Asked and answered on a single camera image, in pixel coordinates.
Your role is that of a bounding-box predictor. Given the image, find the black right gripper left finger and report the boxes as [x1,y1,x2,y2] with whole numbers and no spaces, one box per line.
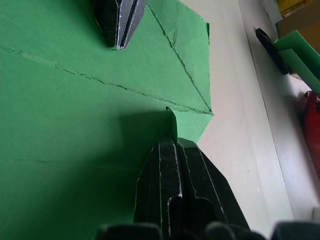
[133,134,185,227]

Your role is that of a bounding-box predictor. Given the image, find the red snack bag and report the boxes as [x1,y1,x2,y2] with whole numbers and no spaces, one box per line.
[303,90,320,157]

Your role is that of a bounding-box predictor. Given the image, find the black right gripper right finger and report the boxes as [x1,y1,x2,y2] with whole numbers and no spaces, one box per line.
[176,139,251,231]

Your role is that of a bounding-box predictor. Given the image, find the folded green paper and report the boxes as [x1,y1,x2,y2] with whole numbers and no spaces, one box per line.
[272,29,320,89]

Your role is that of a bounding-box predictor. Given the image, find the brown cardboard box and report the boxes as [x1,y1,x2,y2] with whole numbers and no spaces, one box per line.
[274,6,320,51]

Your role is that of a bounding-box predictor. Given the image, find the yellow candy box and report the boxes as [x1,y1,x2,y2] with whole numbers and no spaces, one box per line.
[276,0,300,19]

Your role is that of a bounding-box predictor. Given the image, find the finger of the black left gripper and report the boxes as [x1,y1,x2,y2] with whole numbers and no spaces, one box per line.
[122,0,147,49]
[90,0,138,48]

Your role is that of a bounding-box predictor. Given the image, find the green paper sheet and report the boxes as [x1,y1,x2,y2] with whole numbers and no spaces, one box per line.
[0,0,215,240]

